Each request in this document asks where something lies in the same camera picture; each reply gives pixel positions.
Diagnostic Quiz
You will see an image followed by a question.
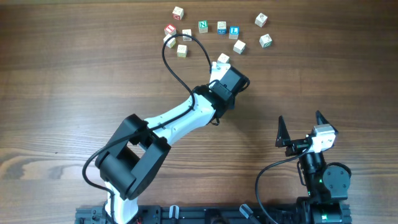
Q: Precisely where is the blue-sided C block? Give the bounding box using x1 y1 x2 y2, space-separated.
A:
217 21 227 35

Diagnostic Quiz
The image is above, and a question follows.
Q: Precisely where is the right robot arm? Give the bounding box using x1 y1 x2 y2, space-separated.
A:
275 111 353 224

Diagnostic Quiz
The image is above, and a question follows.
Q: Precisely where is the green-sided right block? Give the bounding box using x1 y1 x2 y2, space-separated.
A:
259 34 272 48

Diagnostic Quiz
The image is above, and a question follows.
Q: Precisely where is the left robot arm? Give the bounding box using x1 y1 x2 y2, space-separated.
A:
95 63 250 223

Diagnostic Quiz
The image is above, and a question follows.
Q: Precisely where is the far right top block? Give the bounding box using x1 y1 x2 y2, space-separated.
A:
254 13 268 27

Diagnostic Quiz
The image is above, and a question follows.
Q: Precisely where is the right camera cable black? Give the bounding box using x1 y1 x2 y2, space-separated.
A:
254 149 307 223

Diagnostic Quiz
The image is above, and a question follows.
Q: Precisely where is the W letter wooden block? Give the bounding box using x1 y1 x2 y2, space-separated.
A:
177 44 188 58

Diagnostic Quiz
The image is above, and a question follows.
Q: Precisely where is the left camera cable black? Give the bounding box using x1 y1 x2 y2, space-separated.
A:
81 33 218 224

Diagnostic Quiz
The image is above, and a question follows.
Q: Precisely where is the red I letter block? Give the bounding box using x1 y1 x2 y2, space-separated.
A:
164 24 177 35

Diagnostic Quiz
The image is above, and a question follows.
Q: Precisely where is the O letter wooden block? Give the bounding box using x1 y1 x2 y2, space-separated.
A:
217 53 230 63

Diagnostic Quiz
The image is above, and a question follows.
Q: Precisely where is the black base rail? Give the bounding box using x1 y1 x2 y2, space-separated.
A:
75 203 352 224

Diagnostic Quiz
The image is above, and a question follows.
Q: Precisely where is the top red-edged wooden block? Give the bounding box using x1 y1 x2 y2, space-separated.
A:
172 6 184 21

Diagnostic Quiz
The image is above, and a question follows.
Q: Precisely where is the blue L letter block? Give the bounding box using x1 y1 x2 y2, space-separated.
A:
229 26 239 39

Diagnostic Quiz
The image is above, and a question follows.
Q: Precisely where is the green N letter block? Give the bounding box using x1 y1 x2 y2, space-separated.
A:
198 20 208 34

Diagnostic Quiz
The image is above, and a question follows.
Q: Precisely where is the plain S wooden block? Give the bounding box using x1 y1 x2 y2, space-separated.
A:
233 40 246 54

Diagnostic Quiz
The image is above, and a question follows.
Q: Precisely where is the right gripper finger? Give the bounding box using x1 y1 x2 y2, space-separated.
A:
315 110 338 134
275 116 291 147

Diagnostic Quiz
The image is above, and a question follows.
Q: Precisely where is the M letter wooden block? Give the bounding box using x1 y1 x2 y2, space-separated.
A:
182 29 192 41

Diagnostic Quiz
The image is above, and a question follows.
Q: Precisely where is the plain block yellow side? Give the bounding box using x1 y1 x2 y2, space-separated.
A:
163 34 176 49

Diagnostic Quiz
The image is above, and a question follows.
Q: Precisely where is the camera cable black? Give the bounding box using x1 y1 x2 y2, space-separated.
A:
254 149 307 223
81 33 218 224

